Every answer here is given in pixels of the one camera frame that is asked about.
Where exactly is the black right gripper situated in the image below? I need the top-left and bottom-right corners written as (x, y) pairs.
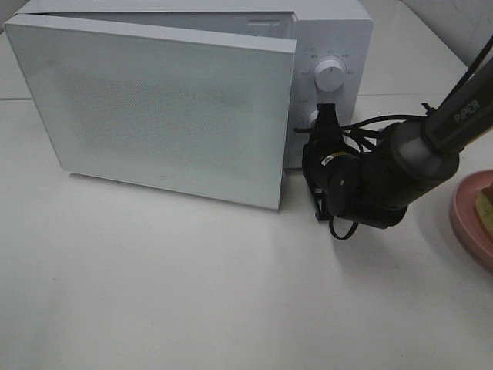
top-left (302, 103), bottom-right (362, 222)

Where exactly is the pink round plate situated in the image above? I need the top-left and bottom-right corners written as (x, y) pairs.
top-left (450, 170), bottom-right (492, 273)

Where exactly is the toast sandwich with lettuce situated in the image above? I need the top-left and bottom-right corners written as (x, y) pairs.
top-left (475, 185), bottom-right (493, 237)

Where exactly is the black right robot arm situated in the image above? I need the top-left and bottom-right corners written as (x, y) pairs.
top-left (302, 41), bottom-right (492, 240)

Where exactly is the upper white power knob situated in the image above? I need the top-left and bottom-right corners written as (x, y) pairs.
top-left (314, 57), bottom-right (346, 93)

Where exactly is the white microwave oven body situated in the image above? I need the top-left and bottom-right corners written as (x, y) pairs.
top-left (15, 1), bottom-right (373, 169)

